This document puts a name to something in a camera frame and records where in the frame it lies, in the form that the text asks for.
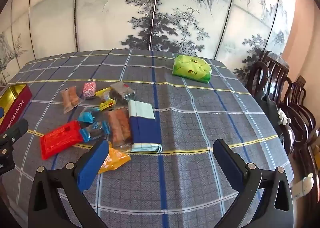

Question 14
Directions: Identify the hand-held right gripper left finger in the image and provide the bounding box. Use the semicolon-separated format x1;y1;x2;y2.
28;138;110;228

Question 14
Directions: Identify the red snack packet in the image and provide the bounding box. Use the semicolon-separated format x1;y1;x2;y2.
40;121;85;160

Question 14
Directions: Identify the black bag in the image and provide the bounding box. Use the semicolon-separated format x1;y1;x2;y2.
257;92;285;134

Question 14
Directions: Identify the pink candy packet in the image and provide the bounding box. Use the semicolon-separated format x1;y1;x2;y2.
82;81;97;100

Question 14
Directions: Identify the yellow candy packet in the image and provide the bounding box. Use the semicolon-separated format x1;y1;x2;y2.
95;88;117;111

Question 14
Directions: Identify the dark wooden chair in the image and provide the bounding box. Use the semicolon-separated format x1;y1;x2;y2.
297;128;320;195
280;75;317;154
246;51;292;154

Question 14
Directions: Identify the green tissue pack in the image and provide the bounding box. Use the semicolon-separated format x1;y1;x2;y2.
172;54;212;84

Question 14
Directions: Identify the clear brown pastry packet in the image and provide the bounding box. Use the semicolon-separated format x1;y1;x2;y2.
61;86;81;115

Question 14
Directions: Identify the white spotted object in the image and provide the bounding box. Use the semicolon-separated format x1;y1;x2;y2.
292;173;314;199

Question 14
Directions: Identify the orange snack packet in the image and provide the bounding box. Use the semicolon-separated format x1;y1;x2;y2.
97;141;132;175

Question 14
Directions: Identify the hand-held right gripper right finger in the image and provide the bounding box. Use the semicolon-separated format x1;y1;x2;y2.
212;138;295;228

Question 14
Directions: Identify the blue and pale snack packet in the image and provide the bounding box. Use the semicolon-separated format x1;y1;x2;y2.
127;100;163;153

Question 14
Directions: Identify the clear brown wafer roll packet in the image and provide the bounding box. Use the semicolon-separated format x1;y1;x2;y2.
104;108;133;149

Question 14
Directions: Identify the ink landscape folding screen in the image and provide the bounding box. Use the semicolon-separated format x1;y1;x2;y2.
0;0;297;86

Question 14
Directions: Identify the white glove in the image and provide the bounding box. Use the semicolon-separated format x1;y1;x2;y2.
277;108;291;125

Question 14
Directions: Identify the red candy tin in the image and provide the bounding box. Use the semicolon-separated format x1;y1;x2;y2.
0;83;33;134

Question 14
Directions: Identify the clear sesame snack packet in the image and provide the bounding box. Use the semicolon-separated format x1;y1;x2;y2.
109;81;136;106

